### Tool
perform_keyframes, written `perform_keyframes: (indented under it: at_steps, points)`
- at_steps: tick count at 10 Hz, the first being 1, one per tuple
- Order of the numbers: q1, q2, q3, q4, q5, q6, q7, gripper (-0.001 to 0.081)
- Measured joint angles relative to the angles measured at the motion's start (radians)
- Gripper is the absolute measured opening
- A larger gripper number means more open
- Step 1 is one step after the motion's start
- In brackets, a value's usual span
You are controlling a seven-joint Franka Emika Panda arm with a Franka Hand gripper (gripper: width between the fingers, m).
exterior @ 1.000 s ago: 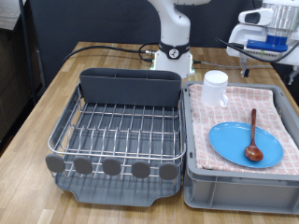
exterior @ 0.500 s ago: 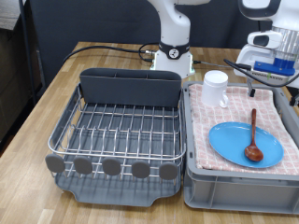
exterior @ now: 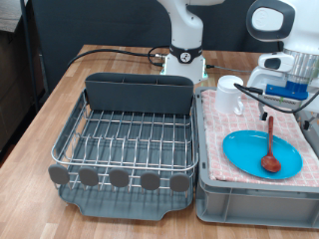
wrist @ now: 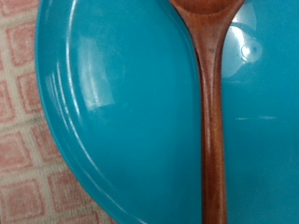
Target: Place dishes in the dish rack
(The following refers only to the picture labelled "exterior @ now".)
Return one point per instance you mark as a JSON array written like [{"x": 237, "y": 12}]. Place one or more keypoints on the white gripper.
[{"x": 259, "y": 81}]

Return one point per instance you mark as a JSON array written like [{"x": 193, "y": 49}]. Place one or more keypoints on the reddish brown wooden spoon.
[{"x": 270, "y": 162}]

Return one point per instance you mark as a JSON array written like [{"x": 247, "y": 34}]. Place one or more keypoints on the blue plastic plate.
[{"x": 246, "y": 152}]

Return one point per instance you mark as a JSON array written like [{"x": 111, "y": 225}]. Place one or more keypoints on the white mug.
[{"x": 227, "y": 96}]

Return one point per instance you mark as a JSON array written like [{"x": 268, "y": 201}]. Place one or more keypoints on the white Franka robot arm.
[{"x": 186, "y": 26}]

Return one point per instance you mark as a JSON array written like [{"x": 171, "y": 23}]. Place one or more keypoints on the pink checked towel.
[{"x": 216, "y": 139}]

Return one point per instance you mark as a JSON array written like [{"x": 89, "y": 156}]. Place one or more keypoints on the grey plastic crate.
[{"x": 252, "y": 207}]

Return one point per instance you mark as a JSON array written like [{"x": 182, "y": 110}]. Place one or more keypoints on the dark grey cutlery holder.
[{"x": 139, "y": 96}]

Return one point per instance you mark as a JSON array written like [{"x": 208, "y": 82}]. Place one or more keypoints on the grey plastic drain tray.
[{"x": 116, "y": 205}]

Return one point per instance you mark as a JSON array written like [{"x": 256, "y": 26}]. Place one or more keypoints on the black metal pole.
[{"x": 28, "y": 49}]

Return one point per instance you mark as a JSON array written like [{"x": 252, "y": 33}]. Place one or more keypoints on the dark cabinet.
[{"x": 13, "y": 83}]

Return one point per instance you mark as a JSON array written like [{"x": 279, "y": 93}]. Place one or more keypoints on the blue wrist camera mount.
[{"x": 285, "y": 91}]

